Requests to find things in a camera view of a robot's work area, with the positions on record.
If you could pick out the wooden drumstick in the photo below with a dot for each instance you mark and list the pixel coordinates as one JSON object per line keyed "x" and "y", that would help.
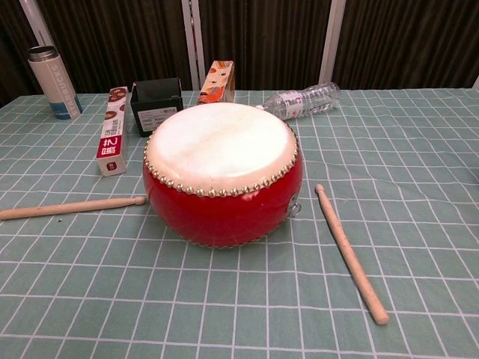
{"x": 67, "y": 208}
{"x": 346, "y": 247}

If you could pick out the red drum with white skin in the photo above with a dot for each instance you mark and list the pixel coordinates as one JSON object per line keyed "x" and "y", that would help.
{"x": 221, "y": 220}

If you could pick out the green grid cutting mat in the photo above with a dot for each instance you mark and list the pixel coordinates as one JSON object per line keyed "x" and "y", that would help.
{"x": 239, "y": 299}

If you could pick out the orange patterned carton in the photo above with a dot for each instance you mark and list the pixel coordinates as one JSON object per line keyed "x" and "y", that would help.
{"x": 217, "y": 84}

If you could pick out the clear plastic water bottle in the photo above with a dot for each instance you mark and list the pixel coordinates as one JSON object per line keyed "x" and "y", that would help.
{"x": 299, "y": 100}

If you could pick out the black open cardboard box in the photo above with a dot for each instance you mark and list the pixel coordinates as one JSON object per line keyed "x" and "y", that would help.
{"x": 149, "y": 121}

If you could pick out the long white red wrap box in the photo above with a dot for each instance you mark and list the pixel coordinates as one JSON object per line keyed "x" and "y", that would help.
{"x": 112, "y": 142}

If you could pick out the dark brown curtain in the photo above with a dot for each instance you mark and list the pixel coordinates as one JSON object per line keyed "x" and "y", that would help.
{"x": 269, "y": 37}

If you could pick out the white Starbucks tumbler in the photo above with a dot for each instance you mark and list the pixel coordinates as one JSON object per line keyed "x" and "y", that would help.
{"x": 56, "y": 82}

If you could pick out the white frame post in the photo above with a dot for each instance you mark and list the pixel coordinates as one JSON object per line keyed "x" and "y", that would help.
{"x": 37, "y": 22}
{"x": 333, "y": 41}
{"x": 191, "y": 41}

